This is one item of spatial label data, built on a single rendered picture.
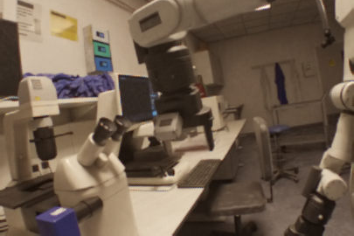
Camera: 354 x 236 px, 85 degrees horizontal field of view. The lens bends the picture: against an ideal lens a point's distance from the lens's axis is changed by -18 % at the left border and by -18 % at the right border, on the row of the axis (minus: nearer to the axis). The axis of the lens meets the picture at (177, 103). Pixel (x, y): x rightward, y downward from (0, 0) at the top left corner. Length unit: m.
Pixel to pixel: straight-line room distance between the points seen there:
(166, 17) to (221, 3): 0.09
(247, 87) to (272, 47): 1.26
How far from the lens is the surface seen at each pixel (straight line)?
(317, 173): 0.73
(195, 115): 0.43
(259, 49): 6.35
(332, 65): 6.52
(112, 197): 0.62
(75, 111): 1.72
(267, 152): 1.36
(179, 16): 0.37
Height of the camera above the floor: 1.13
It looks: 1 degrees up
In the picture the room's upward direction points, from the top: 9 degrees counter-clockwise
